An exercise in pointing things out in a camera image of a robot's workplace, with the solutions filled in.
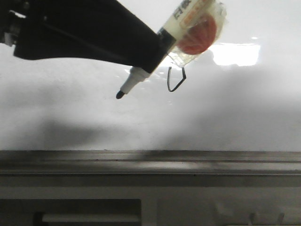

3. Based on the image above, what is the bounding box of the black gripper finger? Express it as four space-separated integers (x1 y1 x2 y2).
14 0 175 73

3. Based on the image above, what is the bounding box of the white whiteboard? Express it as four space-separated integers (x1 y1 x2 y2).
0 0 301 151

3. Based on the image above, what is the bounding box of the white black whiteboard marker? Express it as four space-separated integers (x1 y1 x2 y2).
116 0 226 99

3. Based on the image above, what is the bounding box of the grey metal whiteboard frame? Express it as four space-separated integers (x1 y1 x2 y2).
0 150 301 175

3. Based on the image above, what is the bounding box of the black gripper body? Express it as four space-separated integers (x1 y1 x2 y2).
0 0 31 46

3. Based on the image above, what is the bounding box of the grey plastic tray below board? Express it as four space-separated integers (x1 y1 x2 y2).
0 175 301 226

